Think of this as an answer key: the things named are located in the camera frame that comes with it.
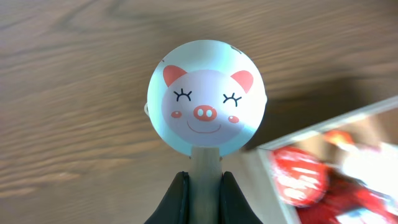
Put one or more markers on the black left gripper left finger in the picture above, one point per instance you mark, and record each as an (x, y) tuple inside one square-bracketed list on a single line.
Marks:
[(174, 206)]

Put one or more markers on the white toy duck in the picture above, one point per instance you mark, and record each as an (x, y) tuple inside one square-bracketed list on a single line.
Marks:
[(374, 167)]

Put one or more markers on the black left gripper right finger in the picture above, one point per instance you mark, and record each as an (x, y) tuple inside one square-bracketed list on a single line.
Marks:
[(234, 208)]

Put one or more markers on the red polyhedral die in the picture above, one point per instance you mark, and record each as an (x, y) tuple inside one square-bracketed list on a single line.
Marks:
[(300, 178)]

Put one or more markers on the red toy fire truck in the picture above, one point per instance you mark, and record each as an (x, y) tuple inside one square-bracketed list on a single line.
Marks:
[(346, 201)]

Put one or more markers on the wooden pig rattle drum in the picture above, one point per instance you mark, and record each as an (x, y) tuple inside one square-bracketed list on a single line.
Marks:
[(206, 99)]

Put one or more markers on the white cardboard box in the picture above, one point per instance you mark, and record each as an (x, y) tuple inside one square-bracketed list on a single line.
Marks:
[(330, 162)]

